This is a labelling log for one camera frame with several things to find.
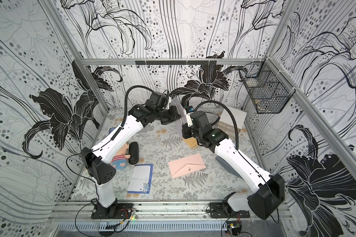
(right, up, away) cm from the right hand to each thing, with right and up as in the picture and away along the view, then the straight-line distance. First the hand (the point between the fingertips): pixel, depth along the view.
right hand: (185, 124), depth 77 cm
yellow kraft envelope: (+4, -12, +21) cm, 25 cm away
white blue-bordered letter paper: (-25, -32, +7) cm, 41 cm away
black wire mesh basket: (+51, +22, +11) cm, 56 cm away
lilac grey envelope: (-3, 0, -2) cm, 4 cm away
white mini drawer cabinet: (+26, +1, +14) cm, 30 cm away
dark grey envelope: (+25, -26, +10) cm, 37 cm away
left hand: (-2, +4, -1) cm, 4 cm away
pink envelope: (+1, -24, +9) cm, 26 cm away
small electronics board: (+25, -50, -6) cm, 56 cm away
